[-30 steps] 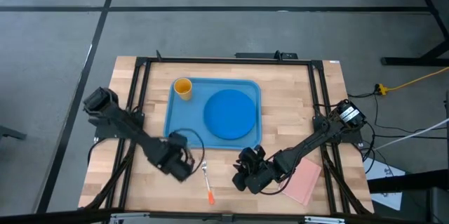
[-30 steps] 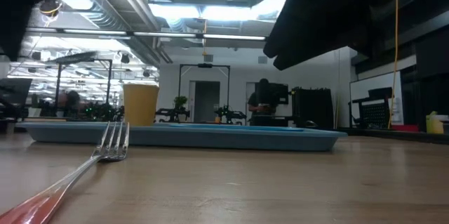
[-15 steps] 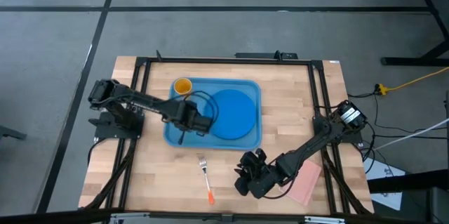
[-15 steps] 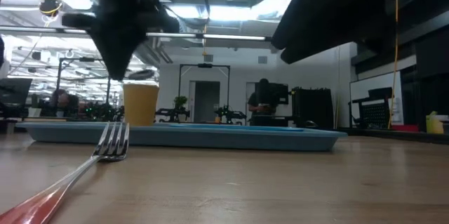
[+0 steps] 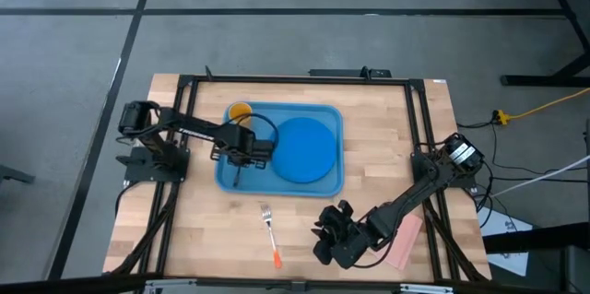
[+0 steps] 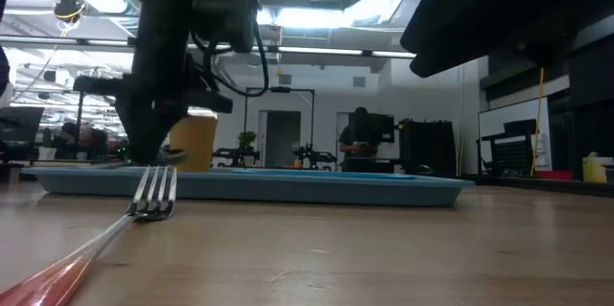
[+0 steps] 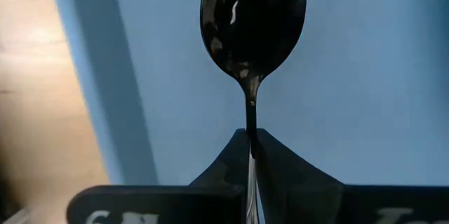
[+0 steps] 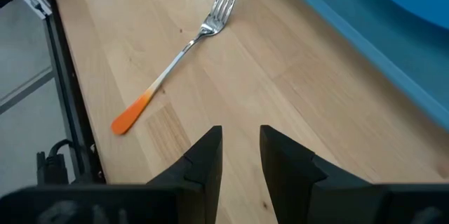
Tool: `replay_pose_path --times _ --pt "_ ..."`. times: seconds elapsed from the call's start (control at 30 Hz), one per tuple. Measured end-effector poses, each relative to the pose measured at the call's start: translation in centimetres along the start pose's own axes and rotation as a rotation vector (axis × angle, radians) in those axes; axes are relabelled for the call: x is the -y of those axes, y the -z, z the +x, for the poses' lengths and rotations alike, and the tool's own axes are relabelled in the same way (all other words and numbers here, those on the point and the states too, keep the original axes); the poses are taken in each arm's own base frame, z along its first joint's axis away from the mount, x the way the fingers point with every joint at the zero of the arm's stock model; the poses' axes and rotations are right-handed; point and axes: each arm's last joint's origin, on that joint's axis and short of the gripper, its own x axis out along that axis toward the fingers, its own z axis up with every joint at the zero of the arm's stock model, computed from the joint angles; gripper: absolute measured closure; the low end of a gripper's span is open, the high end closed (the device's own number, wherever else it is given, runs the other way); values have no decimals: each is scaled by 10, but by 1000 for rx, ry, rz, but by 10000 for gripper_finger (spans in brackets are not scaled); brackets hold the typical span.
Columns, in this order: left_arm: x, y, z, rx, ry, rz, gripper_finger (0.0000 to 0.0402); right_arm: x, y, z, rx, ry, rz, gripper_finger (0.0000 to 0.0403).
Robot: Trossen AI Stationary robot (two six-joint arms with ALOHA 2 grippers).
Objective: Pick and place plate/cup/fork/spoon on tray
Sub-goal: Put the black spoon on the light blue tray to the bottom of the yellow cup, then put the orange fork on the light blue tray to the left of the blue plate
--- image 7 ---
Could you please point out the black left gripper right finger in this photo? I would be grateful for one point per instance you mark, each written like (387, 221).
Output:
(333, 206)

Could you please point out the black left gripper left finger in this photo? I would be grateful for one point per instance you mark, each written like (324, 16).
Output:
(158, 206)

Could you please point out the dark metal spoon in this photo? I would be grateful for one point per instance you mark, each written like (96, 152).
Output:
(252, 24)

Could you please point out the blue plastic tray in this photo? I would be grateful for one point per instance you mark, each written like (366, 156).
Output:
(350, 76)

